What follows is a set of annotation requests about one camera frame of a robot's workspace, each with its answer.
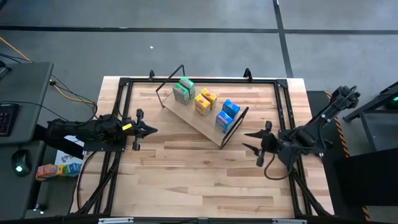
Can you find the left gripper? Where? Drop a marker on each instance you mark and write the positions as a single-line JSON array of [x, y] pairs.
[[137, 130]]

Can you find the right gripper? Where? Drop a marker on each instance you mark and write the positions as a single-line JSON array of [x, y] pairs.
[[270, 144]]

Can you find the blue Rice Krispies box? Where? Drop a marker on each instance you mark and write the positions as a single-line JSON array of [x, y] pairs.
[[231, 107], [224, 122]]

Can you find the green cereal box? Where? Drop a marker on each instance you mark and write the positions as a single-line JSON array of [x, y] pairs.
[[181, 94], [188, 83]]

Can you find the yellow Corn Pops box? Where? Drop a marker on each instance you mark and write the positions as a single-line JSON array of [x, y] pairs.
[[210, 96], [202, 106]]

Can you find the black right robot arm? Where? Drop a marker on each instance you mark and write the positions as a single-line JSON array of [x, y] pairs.
[[323, 124]]

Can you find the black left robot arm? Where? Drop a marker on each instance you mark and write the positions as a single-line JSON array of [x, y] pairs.
[[81, 132]]

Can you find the wooden shelf with black legs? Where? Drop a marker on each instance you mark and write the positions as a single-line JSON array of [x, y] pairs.
[[205, 126]]

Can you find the blue-green cereal box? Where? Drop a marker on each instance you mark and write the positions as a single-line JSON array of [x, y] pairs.
[[72, 169]]

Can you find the small yellow cereal box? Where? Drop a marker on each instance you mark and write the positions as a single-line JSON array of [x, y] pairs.
[[60, 169]]

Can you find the orange cereal box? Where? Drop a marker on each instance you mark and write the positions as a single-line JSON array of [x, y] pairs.
[[46, 171]]

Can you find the yellow tape tag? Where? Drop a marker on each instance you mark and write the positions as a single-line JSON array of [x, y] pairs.
[[127, 126]]

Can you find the black clamp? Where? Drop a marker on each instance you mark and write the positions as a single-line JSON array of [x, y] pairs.
[[247, 74], [151, 74]]

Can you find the black mat with hazard stripes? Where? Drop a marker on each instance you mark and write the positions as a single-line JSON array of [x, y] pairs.
[[317, 102]]

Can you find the white printed paper sheet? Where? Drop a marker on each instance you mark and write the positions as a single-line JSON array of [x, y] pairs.
[[66, 158]]

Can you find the large black box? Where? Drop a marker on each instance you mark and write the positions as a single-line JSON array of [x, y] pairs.
[[367, 180]]

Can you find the black cart with green light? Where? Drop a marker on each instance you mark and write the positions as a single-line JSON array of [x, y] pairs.
[[382, 124]]

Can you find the black computer mouse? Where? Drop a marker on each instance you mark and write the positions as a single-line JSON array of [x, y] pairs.
[[21, 162]]

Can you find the black keyboard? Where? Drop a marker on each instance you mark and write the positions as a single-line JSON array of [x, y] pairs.
[[7, 119]]

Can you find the dark grey side desk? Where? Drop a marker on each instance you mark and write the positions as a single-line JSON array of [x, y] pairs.
[[18, 193]]

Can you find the black metal table frame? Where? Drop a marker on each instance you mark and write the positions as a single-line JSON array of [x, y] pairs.
[[217, 80]]

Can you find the silver metal bracket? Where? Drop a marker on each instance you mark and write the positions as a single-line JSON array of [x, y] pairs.
[[115, 220], [289, 221]]

